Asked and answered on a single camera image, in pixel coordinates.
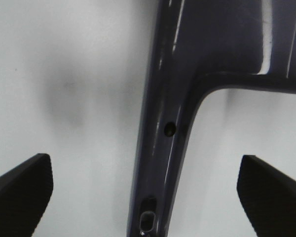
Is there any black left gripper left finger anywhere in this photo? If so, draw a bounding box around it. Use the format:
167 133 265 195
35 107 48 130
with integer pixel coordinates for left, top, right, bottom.
0 154 53 237

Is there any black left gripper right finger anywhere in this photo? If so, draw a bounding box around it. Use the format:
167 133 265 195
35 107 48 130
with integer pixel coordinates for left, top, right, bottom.
237 155 296 237

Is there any purple plastic dustpan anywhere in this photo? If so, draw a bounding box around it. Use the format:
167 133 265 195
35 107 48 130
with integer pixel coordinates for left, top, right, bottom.
127 0 296 237

